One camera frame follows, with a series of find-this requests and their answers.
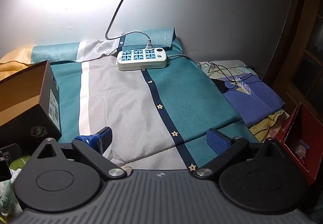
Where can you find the black cardboard box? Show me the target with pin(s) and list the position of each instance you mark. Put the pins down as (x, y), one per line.
(25, 123)

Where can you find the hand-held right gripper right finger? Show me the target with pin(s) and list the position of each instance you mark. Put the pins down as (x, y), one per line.
(217, 139)

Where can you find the teal grey star bed sheet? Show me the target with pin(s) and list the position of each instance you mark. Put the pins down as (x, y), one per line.
(121, 103)

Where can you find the floral yellow bedsheet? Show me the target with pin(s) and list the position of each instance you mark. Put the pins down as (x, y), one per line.
(267, 125)

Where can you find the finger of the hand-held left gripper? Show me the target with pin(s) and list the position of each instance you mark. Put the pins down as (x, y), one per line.
(5, 169)
(12, 149)

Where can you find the red cardboard box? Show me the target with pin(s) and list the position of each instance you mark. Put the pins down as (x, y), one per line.
(300, 123)

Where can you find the green towel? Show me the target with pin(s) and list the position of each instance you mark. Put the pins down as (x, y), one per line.
(21, 162)

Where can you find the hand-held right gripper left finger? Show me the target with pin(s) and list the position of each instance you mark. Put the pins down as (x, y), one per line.
(106, 136)

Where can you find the white power strip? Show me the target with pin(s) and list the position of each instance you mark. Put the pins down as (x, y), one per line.
(141, 61)

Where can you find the wooden cabinet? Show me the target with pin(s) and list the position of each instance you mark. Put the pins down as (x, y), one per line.
(310, 62)

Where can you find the blue patterned cloth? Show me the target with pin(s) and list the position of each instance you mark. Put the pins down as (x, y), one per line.
(252, 98)

